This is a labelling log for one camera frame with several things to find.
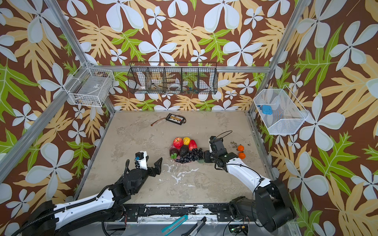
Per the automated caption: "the black grape bunch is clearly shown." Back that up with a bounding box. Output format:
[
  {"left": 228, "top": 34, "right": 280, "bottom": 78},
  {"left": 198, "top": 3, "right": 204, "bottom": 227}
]
[{"left": 175, "top": 148, "right": 204, "bottom": 164}]

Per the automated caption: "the red strawberry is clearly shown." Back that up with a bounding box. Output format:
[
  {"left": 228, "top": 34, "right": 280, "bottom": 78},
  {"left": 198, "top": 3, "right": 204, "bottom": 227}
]
[{"left": 188, "top": 140, "right": 197, "bottom": 151}]

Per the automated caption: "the dark avocado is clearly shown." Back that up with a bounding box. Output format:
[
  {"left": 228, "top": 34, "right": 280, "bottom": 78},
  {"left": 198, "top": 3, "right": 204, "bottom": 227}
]
[{"left": 179, "top": 145, "right": 189, "bottom": 157}]

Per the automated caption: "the yellow lemon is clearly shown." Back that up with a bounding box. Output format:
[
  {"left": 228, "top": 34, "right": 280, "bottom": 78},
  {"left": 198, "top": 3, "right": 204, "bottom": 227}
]
[{"left": 183, "top": 137, "right": 191, "bottom": 146}]

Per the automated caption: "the red apple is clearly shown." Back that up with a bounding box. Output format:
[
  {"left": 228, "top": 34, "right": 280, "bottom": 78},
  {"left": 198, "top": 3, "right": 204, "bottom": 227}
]
[{"left": 173, "top": 137, "right": 184, "bottom": 150}]

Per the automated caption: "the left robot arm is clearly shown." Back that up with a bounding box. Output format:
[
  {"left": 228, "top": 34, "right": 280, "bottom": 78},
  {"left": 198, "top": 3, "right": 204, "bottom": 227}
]
[{"left": 13, "top": 157, "right": 163, "bottom": 236}]

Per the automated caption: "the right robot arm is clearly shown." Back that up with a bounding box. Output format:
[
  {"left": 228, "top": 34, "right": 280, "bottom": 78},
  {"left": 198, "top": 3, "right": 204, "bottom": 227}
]
[{"left": 204, "top": 136, "right": 297, "bottom": 233}]

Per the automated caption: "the teal utility knife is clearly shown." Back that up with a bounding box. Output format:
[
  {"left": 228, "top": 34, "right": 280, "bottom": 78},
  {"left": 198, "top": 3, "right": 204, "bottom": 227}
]
[{"left": 161, "top": 215, "right": 188, "bottom": 236}]

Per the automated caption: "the blue object in basket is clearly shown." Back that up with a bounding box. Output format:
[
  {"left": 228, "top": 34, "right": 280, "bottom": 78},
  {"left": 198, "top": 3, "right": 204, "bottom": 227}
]
[{"left": 260, "top": 105, "right": 273, "bottom": 115}]

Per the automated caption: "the black tool front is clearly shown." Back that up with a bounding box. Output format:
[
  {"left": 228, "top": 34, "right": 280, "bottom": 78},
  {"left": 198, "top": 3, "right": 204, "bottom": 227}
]
[{"left": 181, "top": 217, "right": 207, "bottom": 236}]

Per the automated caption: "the white mesh basket right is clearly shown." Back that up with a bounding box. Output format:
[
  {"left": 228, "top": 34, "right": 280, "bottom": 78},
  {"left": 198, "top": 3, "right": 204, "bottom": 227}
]
[{"left": 254, "top": 88, "right": 310, "bottom": 136}]

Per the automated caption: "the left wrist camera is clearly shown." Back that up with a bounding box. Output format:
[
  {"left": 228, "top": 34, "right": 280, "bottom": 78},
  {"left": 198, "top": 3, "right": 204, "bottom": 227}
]
[{"left": 134, "top": 151, "right": 148, "bottom": 170}]

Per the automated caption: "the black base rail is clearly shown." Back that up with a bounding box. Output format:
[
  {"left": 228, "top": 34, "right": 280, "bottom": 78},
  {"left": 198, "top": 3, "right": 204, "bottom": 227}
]
[{"left": 124, "top": 203, "right": 231, "bottom": 222}]

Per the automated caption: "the black wire basket rear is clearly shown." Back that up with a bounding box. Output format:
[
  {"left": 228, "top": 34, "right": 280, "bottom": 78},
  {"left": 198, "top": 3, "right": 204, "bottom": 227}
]
[{"left": 126, "top": 62, "right": 219, "bottom": 94}]

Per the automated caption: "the white wire basket left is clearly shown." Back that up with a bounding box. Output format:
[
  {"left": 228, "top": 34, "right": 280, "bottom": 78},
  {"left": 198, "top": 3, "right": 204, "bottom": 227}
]
[{"left": 65, "top": 64, "right": 115, "bottom": 107}]

